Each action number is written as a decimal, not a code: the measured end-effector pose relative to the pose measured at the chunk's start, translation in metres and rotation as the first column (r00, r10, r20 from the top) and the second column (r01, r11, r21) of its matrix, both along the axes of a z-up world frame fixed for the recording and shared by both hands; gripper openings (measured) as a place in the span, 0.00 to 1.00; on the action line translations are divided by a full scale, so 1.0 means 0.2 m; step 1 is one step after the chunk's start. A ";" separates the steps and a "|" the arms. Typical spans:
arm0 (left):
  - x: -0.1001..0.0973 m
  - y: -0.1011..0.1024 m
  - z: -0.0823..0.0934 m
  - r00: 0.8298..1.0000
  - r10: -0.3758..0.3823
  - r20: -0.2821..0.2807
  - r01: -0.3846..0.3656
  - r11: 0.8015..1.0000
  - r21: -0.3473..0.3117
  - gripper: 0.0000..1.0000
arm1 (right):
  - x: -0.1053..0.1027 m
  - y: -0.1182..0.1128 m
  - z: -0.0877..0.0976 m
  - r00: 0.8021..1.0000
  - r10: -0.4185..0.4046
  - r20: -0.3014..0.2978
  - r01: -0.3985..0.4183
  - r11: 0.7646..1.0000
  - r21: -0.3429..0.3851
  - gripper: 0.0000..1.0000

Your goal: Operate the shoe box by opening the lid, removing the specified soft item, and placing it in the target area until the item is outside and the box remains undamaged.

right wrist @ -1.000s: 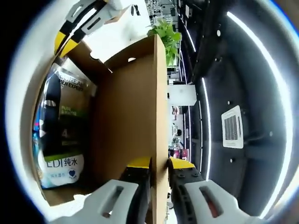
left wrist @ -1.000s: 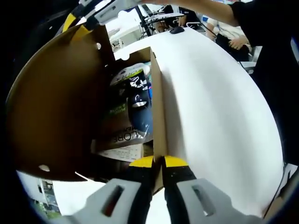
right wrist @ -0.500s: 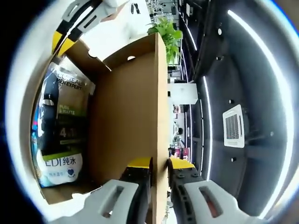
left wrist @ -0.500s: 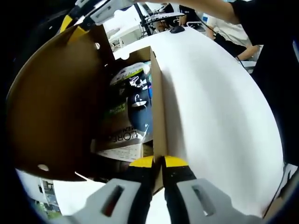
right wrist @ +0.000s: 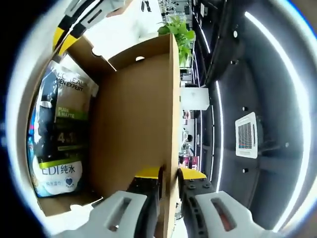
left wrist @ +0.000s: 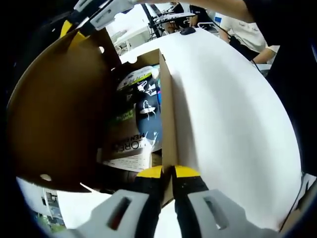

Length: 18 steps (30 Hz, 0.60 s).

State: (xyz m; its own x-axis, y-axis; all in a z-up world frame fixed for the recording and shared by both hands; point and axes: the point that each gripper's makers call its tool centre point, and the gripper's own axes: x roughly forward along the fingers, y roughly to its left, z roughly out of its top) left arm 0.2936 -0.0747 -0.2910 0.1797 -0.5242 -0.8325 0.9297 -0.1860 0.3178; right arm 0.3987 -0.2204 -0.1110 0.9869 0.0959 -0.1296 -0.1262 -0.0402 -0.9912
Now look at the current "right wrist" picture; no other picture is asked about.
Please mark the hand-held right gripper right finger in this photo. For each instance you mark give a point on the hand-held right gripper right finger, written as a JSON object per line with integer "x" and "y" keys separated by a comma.
{"x": 230, "y": 218}

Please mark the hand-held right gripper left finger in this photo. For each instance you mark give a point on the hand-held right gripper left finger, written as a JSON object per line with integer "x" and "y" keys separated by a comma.
{"x": 111, "y": 218}

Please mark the dark green label pouch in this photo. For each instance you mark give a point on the dark green label pouch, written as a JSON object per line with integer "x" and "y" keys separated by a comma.
{"x": 71, "y": 99}

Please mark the brown cardboard shoe box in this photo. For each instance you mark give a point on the brown cardboard shoe box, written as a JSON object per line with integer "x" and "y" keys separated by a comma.
{"x": 133, "y": 111}

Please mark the small black clip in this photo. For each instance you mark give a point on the small black clip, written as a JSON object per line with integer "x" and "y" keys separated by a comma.
{"x": 146, "y": 5}

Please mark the ceiling air conditioner vent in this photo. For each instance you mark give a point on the ceiling air conditioner vent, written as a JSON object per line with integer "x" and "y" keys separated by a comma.
{"x": 247, "y": 134}

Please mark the green potted plant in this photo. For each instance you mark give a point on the green potted plant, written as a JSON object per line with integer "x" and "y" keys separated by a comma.
{"x": 184, "y": 32}

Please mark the long ceiling light strip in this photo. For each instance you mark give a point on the long ceiling light strip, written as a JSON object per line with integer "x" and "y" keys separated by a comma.
{"x": 296, "y": 99}
{"x": 218, "y": 129}

